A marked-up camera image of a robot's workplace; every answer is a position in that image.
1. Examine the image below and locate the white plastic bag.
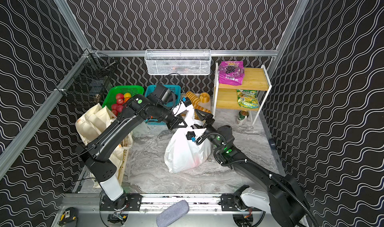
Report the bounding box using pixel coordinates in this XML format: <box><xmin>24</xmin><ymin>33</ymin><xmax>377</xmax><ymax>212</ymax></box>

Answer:
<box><xmin>164</xmin><ymin>106</ymin><xmax>211</xmax><ymax>174</ymax></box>

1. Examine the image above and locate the cream canvas tote bag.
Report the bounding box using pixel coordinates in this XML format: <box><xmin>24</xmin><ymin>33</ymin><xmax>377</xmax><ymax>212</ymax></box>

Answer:
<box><xmin>76</xmin><ymin>104</ymin><xmax>134</xmax><ymax>184</ymax></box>

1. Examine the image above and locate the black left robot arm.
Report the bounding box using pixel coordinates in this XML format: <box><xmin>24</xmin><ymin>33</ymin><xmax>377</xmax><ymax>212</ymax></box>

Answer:
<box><xmin>76</xmin><ymin>85</ymin><xmax>187</xmax><ymax>209</ymax></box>

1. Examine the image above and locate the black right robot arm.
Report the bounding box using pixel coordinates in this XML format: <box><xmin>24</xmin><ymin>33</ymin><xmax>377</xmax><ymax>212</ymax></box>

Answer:
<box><xmin>195</xmin><ymin>110</ymin><xmax>319</xmax><ymax>227</ymax></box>

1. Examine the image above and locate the beige bread tray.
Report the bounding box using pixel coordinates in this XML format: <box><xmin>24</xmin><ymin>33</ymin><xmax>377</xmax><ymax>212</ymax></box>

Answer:
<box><xmin>182</xmin><ymin>92</ymin><xmax>212</xmax><ymax>112</ymax></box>

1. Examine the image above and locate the long striped bread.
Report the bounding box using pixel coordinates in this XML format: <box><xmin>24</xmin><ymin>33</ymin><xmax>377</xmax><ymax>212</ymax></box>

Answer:
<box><xmin>194</xmin><ymin>105</ymin><xmax>212</xmax><ymax>114</ymax></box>

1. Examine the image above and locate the pumpkin shaped bread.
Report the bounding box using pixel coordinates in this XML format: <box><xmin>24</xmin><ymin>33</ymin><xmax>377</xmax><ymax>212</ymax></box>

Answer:
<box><xmin>199</xmin><ymin>93</ymin><xmax>211</xmax><ymax>104</ymax></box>

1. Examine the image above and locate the white wooden two-tier shelf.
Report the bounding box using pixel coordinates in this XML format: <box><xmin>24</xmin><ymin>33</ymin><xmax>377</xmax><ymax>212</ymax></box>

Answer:
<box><xmin>211</xmin><ymin>63</ymin><xmax>272</xmax><ymax>125</ymax></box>

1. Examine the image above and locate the teal plastic basket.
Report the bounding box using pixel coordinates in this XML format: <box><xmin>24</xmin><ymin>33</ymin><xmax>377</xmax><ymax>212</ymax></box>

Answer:
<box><xmin>145</xmin><ymin>85</ymin><xmax>181</xmax><ymax>126</ymax></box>

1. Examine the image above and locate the green white can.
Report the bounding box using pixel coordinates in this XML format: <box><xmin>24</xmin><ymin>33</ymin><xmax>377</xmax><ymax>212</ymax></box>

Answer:
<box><xmin>236</xmin><ymin>111</ymin><xmax>249</xmax><ymax>126</ymax></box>

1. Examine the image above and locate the green yellow snack bag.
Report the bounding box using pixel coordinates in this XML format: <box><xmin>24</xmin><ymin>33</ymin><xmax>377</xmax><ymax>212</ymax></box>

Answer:
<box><xmin>237</xmin><ymin>90</ymin><xmax>260</xmax><ymax>109</ymax></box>

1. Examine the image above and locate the left purple snack bag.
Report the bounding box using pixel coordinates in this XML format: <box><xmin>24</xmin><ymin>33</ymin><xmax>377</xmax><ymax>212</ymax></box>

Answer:
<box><xmin>218</xmin><ymin>61</ymin><xmax>245</xmax><ymax>86</ymax></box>

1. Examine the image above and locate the green plastic basket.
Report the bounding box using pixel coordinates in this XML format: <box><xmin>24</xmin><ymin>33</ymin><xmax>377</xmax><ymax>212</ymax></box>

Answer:
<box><xmin>102</xmin><ymin>86</ymin><xmax>144</xmax><ymax>119</ymax></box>

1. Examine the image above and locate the grey cloth pad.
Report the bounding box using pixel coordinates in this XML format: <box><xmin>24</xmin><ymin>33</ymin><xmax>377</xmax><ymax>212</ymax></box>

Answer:
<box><xmin>156</xmin><ymin>200</ymin><xmax>190</xmax><ymax>227</ymax></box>

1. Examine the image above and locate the yellow black tape measure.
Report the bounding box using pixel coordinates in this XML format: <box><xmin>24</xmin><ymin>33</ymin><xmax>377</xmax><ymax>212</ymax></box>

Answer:
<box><xmin>58</xmin><ymin>207</ymin><xmax>79</xmax><ymax>227</ymax></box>

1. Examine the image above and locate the white wire wall basket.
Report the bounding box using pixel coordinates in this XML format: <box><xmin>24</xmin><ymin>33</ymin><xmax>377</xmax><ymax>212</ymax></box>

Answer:
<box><xmin>144</xmin><ymin>49</ymin><xmax>212</xmax><ymax>76</ymax></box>

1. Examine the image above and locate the black wire wall basket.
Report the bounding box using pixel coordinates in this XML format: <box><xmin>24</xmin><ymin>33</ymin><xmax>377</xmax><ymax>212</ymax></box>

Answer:
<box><xmin>58</xmin><ymin>52</ymin><xmax>117</xmax><ymax>109</ymax></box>

